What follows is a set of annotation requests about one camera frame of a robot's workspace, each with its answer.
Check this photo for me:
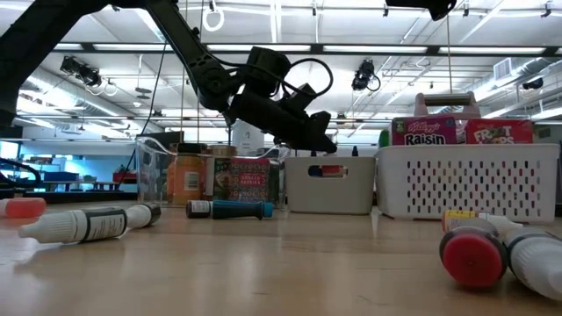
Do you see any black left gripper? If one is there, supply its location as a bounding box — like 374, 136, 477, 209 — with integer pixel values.
224, 91, 338, 154

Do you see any blue cap colouring bottle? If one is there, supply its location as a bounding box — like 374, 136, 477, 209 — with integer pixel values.
307, 149, 324, 178

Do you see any grey plastic bin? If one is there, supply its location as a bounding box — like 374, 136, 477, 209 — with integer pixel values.
284, 155, 378, 216

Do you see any red paprika spice tin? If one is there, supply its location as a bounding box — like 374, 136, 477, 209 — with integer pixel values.
227, 157, 272, 204

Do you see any tan lid spice jar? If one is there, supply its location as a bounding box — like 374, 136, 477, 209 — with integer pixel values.
205, 145, 238, 202

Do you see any white perforated plastic basket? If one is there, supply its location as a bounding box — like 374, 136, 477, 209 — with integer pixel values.
375, 142, 561, 225

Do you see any small pink raisin cereal box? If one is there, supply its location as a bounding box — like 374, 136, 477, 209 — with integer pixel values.
389, 116, 458, 147

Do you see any teal black marker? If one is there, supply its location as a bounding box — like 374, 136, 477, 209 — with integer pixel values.
210, 199, 275, 221

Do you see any black lid orange spice jar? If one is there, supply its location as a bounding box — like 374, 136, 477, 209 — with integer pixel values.
168, 142, 208, 206

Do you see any orange white dropper bottle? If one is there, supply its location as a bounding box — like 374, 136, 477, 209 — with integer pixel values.
441, 209, 482, 233

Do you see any clear plastic bin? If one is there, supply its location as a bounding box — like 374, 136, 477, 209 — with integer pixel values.
133, 136, 292, 208

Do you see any white black dropper bottle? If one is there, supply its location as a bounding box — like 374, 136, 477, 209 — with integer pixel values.
17, 205, 129, 245
125, 202, 162, 230

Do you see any grey dropper bottle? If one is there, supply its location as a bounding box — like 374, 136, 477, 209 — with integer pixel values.
478, 212, 524, 236

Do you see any white numbered pillar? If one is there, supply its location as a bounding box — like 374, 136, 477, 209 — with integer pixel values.
231, 120, 265, 157

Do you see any black background monitor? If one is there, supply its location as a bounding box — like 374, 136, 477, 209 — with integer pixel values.
142, 130, 185, 150

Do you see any background workbench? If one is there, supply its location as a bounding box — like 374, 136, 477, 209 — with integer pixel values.
41, 178, 120, 192

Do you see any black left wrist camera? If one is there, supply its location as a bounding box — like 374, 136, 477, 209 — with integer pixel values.
287, 82, 318, 111

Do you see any black left camera cable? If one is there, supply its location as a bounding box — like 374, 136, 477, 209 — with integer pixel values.
280, 57, 335, 101

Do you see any white hanging ring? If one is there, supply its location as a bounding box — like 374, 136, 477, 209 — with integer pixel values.
202, 6, 226, 32

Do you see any black hanging cable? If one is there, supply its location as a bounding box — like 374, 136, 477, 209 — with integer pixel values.
139, 41, 170, 136

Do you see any grey ventilation duct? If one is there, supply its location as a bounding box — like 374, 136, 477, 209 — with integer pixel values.
491, 56, 562, 91

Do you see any silver ventilation duct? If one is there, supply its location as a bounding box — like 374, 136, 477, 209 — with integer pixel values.
12, 65, 133, 131

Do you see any black looping arm cable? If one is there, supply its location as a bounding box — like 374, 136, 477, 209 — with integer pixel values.
0, 157, 44, 190

